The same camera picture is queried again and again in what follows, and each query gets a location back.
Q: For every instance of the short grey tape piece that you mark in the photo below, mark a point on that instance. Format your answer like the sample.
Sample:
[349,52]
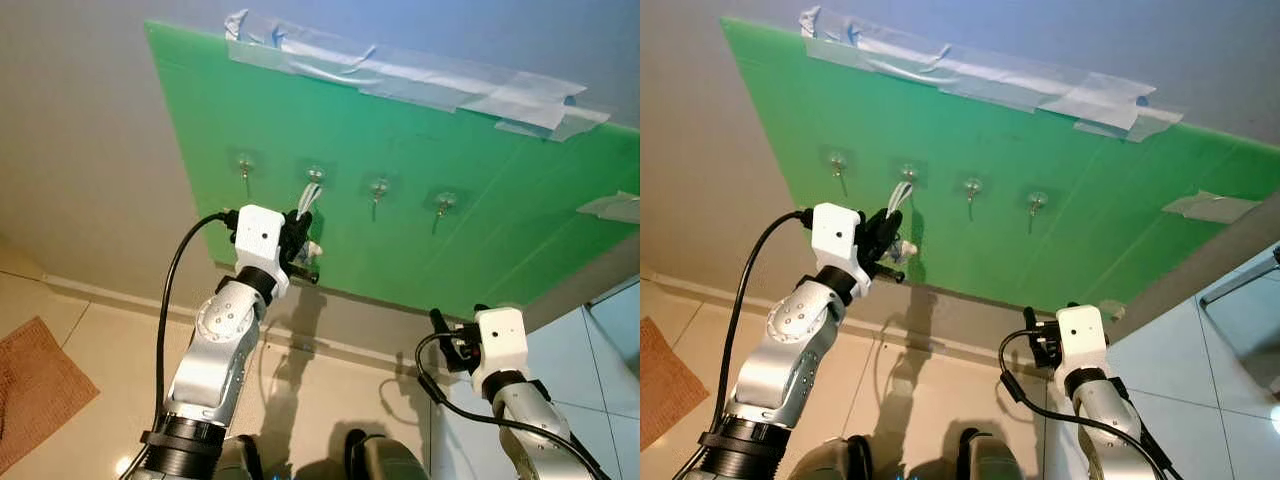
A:
[1210,207]
[615,207]

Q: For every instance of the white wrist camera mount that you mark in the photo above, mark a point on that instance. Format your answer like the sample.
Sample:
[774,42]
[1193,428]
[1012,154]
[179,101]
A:
[500,345]
[1082,340]
[838,238]
[260,240]

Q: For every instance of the brown floor mat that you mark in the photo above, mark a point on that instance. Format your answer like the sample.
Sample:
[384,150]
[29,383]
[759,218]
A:
[670,385]
[40,390]

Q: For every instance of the grey robot left leg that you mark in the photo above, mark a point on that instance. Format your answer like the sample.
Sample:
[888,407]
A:
[830,462]
[235,462]

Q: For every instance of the grey robot leg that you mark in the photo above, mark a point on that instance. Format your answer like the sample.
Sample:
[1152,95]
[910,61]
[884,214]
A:
[235,462]
[990,460]
[385,462]
[830,462]

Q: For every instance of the clear adhesive metal hook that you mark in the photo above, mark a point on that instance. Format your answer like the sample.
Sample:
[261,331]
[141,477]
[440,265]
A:
[908,172]
[244,162]
[838,161]
[972,186]
[1037,200]
[379,188]
[315,172]
[445,203]

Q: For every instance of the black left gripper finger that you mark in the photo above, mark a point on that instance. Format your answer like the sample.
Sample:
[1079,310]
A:
[888,228]
[292,235]
[305,228]
[872,235]

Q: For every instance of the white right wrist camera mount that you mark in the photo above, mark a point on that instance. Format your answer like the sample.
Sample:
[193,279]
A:
[500,345]
[1082,340]

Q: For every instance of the long grey tape strip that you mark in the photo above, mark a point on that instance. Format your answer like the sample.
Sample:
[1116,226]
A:
[1020,85]
[440,85]

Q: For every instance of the grey robot right leg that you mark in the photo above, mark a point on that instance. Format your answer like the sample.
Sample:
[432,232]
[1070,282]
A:
[385,462]
[990,460]

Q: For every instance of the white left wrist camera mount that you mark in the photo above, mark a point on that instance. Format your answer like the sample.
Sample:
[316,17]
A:
[838,238]
[260,240]

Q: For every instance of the green wall board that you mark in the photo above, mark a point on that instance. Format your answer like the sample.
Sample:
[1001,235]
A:
[480,260]
[1060,260]

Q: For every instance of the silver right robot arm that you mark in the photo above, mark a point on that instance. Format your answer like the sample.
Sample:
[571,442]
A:
[1110,410]
[530,410]

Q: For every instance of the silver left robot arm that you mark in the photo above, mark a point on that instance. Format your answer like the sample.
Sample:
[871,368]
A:
[795,340]
[225,340]

